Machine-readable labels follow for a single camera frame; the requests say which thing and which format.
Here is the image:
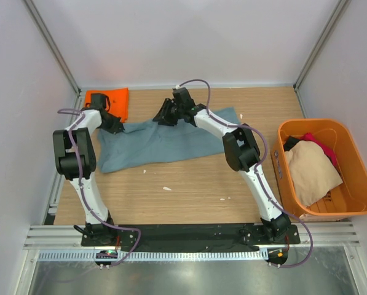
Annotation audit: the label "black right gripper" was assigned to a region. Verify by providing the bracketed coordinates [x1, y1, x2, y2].
[152, 98, 184, 127]

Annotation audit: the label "blue grey t shirt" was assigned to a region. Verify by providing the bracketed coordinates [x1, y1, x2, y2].
[98, 120, 224, 173]

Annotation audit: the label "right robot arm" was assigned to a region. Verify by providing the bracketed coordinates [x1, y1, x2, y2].
[153, 86, 291, 243]

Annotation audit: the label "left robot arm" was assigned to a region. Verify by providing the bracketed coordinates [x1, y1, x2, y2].
[52, 93, 124, 246]

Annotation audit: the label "folded orange t shirt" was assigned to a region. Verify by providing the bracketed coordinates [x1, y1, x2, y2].
[83, 88, 129, 123]

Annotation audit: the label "black garment in basket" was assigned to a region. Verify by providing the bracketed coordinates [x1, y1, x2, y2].
[283, 136, 300, 151]

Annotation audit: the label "red t shirt in basket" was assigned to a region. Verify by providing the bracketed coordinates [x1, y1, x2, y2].
[301, 133, 337, 168]

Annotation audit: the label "beige t shirt in basket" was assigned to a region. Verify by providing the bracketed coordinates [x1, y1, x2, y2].
[285, 141, 343, 207]

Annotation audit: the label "orange plastic basket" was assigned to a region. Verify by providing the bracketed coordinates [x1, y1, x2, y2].
[270, 119, 367, 221]

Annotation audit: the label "left aluminium corner post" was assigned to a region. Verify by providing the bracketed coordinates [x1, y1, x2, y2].
[22, 0, 81, 96]

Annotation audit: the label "aluminium corner post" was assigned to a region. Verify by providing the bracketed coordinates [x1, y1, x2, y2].
[22, 0, 81, 96]
[293, 0, 352, 93]

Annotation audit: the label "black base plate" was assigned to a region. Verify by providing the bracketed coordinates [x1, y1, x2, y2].
[73, 223, 301, 253]

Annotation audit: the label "aluminium frame rail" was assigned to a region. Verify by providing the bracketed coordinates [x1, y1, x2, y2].
[22, 224, 89, 250]

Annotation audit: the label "white slotted cable duct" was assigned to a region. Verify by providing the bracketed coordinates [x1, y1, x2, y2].
[38, 249, 268, 262]

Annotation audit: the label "right aluminium corner post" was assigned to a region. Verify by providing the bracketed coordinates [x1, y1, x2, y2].
[293, 0, 352, 93]

